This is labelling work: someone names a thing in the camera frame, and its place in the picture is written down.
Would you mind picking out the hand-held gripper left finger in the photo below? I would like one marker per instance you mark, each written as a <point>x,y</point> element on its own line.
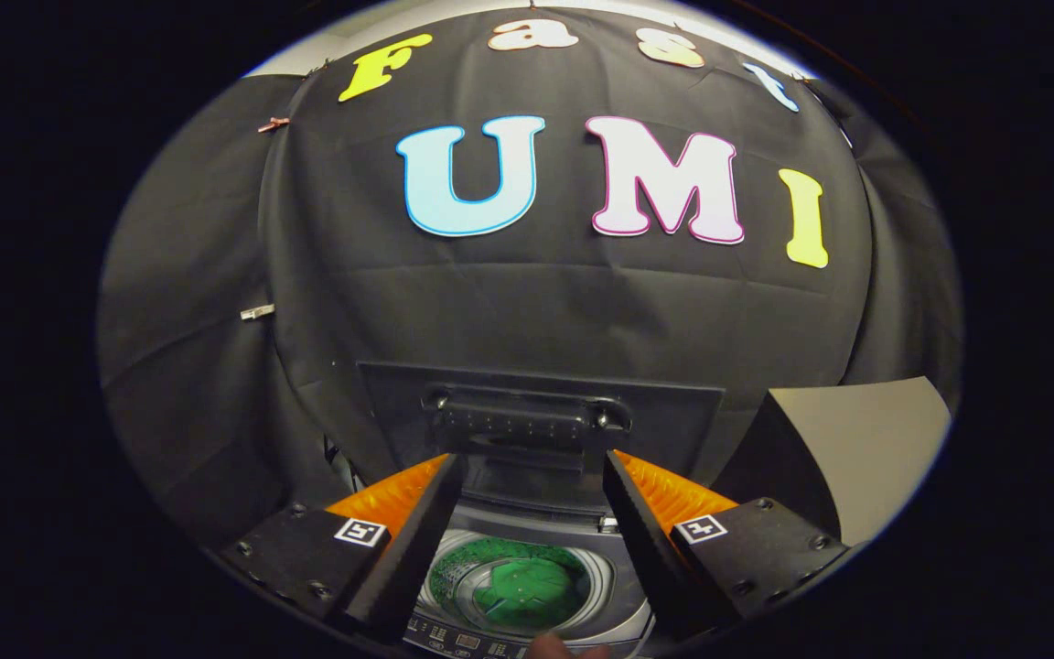
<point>403,558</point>

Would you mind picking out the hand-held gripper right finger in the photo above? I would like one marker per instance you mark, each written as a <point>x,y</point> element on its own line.
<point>646,549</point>

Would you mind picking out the green polo shirt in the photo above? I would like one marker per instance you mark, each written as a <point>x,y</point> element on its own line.
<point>527,590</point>

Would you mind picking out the black backdrop cloth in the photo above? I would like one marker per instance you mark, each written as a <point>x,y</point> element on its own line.
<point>536,302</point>

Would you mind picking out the silver clip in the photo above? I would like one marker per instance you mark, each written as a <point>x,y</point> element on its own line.
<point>257,312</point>

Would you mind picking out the red clip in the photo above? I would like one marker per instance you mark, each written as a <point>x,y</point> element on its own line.
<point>273,124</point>

